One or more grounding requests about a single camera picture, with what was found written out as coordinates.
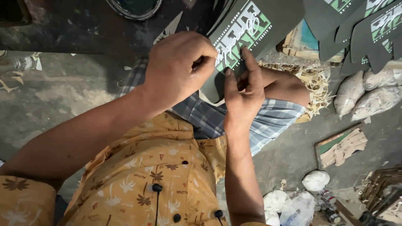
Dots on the person's right hand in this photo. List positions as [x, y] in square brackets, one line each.
[243, 100]

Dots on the person's left hand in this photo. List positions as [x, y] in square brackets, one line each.
[172, 69]

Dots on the dark grey printed sandal sole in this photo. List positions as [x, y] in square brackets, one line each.
[248, 25]

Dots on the grey plaid sarong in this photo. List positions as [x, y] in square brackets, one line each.
[273, 119]

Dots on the white triangular paper scrap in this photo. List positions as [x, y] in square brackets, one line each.
[168, 31]

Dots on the person's bare knee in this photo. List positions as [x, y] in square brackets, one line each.
[285, 86]

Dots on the round dark metal pan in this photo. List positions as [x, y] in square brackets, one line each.
[135, 8]

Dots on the pile of pale foam trimmings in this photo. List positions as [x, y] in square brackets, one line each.
[315, 84]

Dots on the worn cardboard box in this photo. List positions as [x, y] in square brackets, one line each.
[301, 44]

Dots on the clear bag of foam scraps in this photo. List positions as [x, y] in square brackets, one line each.
[377, 103]
[348, 94]
[381, 78]

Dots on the white knotted plastic bag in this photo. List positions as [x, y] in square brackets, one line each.
[272, 218]
[276, 201]
[315, 181]

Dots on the tray with tan cutouts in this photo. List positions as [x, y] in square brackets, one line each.
[340, 147]

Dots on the yellow floral shirt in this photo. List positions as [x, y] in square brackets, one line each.
[141, 182]

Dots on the crumpled clear plastic bag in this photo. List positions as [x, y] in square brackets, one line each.
[298, 208]

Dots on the small tins with labels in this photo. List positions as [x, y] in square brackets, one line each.
[328, 207]

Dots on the heap of printed sandal soles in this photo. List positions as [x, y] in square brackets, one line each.
[367, 34]

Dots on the clear plastic bottle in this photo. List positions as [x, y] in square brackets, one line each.
[22, 62]

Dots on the yellow foam offcuts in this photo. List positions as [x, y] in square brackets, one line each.
[11, 81]

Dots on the stack of wooden frames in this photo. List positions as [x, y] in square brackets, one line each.
[381, 191]

